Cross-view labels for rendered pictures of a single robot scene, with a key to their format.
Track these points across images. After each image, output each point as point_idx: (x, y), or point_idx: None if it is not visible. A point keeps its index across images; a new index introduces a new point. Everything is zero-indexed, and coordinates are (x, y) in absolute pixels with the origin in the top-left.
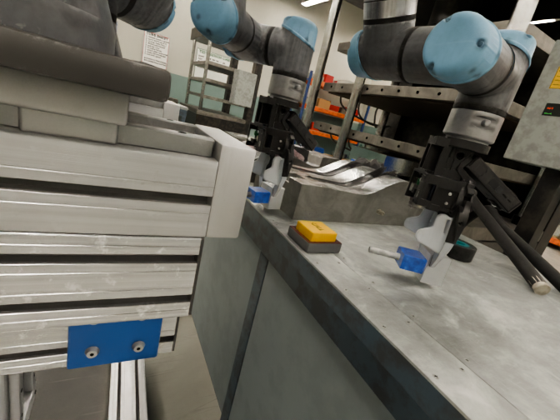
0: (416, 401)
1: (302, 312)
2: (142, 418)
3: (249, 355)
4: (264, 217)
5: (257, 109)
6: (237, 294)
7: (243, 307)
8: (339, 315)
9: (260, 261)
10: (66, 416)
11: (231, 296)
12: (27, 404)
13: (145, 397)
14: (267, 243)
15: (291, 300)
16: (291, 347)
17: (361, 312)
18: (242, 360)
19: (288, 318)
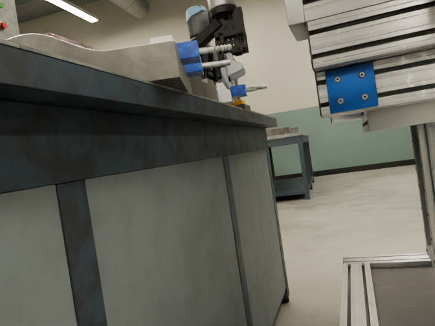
0: (270, 124)
1: (244, 158)
2: (344, 306)
3: (244, 252)
4: (240, 107)
5: (242, 18)
6: (224, 234)
7: (231, 231)
8: (263, 123)
9: (225, 164)
10: (420, 325)
11: (221, 255)
12: (432, 249)
13: (340, 315)
14: (224, 143)
15: (241, 160)
16: (248, 185)
17: (263, 114)
18: (245, 271)
19: (243, 173)
